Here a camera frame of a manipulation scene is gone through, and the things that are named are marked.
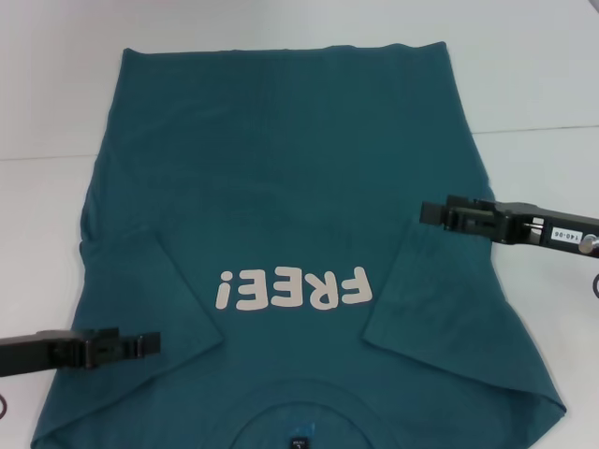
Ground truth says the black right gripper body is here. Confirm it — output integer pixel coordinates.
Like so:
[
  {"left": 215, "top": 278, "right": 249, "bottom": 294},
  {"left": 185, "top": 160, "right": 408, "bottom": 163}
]
[{"left": 492, "top": 201, "right": 599, "bottom": 260}]

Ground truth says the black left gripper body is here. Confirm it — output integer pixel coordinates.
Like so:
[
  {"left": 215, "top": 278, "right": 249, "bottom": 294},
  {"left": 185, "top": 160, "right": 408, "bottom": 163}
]
[{"left": 0, "top": 329, "right": 91, "bottom": 379}]

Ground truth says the teal t-shirt with FREE print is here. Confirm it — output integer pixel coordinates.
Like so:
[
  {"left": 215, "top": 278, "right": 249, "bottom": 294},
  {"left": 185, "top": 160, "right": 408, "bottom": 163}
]
[{"left": 30, "top": 40, "right": 566, "bottom": 449}]

